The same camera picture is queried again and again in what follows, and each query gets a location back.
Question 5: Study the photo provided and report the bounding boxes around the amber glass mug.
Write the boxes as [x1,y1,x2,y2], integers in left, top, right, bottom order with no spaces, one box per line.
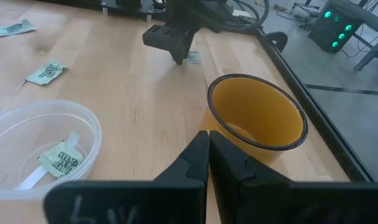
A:
[206,73,309,166]

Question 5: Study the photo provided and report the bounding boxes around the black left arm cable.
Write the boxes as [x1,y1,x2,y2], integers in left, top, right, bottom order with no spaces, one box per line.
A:
[204,0,270,34]

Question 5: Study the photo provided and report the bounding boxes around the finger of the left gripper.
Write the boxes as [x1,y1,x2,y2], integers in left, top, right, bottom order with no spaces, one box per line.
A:
[142,24,189,65]
[184,28,196,62]

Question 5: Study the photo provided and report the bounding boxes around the computer tower green lights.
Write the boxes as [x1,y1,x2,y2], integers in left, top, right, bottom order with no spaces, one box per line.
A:
[307,1,364,54]

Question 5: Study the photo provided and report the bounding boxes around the green stevia packet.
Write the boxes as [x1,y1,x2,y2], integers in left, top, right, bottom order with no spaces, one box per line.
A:
[184,51,201,65]
[26,60,69,86]
[0,19,37,37]
[38,139,84,179]

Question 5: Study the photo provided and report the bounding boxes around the grey desk black legs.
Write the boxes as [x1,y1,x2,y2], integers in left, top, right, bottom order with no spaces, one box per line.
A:
[328,0,378,72]

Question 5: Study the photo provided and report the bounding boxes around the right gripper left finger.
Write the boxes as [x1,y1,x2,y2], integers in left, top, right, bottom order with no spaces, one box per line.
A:
[44,130,210,224]

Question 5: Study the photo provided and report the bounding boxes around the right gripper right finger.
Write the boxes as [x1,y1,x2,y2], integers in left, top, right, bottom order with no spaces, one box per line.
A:
[209,130,378,224]

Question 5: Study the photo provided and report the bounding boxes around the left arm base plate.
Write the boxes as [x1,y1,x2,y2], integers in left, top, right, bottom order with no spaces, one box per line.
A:
[100,0,155,22]

